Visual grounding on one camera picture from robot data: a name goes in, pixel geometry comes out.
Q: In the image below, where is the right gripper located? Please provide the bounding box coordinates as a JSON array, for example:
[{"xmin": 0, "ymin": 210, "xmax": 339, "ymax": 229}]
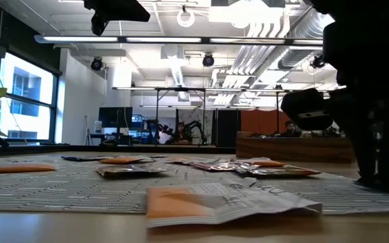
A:
[{"xmin": 280, "ymin": 84, "xmax": 389, "ymax": 186}]

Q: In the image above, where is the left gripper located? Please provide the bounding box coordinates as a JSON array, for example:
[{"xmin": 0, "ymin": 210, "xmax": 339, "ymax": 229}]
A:
[{"xmin": 82, "ymin": 0, "xmax": 152, "ymax": 37}]

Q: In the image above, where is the wooden tea box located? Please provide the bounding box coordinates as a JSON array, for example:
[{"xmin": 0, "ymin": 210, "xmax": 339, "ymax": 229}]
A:
[{"xmin": 235, "ymin": 130, "xmax": 357, "ymax": 165}]

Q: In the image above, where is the long ceiling light strip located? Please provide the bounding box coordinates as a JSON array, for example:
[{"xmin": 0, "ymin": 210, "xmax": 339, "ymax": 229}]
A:
[{"xmin": 34, "ymin": 34, "xmax": 324, "ymax": 47}]

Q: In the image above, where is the person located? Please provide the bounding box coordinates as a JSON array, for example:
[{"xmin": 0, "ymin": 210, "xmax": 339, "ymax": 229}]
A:
[
  {"xmin": 278, "ymin": 119, "xmax": 304, "ymax": 138},
  {"xmin": 170, "ymin": 121, "xmax": 192, "ymax": 145}
]

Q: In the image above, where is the black computer monitor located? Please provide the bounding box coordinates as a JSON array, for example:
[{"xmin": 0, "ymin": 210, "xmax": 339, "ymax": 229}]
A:
[{"xmin": 98, "ymin": 106, "xmax": 134, "ymax": 129}]

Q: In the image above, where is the orange partition panel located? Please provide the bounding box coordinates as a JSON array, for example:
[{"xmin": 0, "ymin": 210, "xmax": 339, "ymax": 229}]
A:
[{"xmin": 240, "ymin": 109, "xmax": 292, "ymax": 136}]

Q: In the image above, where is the thin tripod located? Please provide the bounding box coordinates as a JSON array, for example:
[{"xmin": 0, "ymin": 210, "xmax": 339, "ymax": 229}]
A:
[{"xmin": 84, "ymin": 115, "xmax": 94, "ymax": 146}]

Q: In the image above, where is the large window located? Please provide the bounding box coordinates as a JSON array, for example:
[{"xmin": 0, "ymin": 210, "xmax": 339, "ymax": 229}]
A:
[{"xmin": 0, "ymin": 52, "xmax": 59, "ymax": 144}]

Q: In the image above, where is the black cabinet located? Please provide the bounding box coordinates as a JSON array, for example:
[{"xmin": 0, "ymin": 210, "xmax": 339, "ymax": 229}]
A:
[{"xmin": 215, "ymin": 109, "xmax": 242, "ymax": 148}]

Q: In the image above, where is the grey woven placemat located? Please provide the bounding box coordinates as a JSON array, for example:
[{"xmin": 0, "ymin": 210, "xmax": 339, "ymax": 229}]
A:
[{"xmin": 0, "ymin": 153, "xmax": 389, "ymax": 215}]

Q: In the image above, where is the white ring lamp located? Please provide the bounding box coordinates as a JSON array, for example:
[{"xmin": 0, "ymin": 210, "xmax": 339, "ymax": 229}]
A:
[{"xmin": 176, "ymin": 9, "xmax": 196, "ymax": 28}]

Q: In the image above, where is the black ceiling camera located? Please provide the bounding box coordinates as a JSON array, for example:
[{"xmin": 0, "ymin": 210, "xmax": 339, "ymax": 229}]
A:
[
  {"xmin": 201, "ymin": 52, "xmax": 215, "ymax": 68},
  {"xmin": 311, "ymin": 53, "xmax": 326, "ymax": 70},
  {"xmin": 90, "ymin": 56, "xmax": 105, "ymax": 72}
]

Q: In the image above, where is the background black frame rig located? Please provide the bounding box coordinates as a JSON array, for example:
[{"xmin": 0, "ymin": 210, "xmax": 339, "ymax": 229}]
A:
[{"xmin": 112, "ymin": 86, "xmax": 347, "ymax": 146}]

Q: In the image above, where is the black aluminium table frame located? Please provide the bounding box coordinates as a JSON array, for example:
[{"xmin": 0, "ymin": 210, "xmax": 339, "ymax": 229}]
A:
[{"xmin": 0, "ymin": 143, "xmax": 238, "ymax": 159}]

